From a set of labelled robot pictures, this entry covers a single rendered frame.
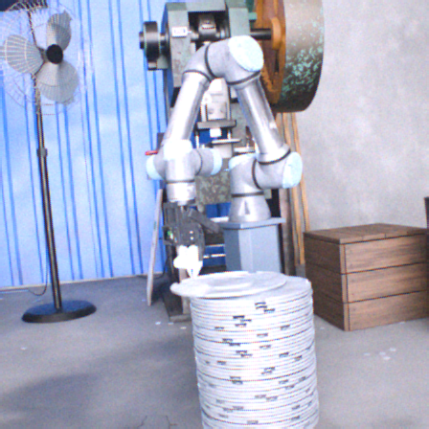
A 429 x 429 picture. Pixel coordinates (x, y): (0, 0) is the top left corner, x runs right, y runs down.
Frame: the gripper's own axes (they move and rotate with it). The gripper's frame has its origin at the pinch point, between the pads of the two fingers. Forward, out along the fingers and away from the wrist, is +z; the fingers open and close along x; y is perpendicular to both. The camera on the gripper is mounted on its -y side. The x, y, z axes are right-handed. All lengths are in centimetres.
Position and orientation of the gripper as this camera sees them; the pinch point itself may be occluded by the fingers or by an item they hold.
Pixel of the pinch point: (195, 273)
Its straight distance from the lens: 147.9
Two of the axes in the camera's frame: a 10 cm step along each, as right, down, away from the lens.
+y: -7.4, 1.0, -6.6
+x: 6.6, -0.2, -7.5
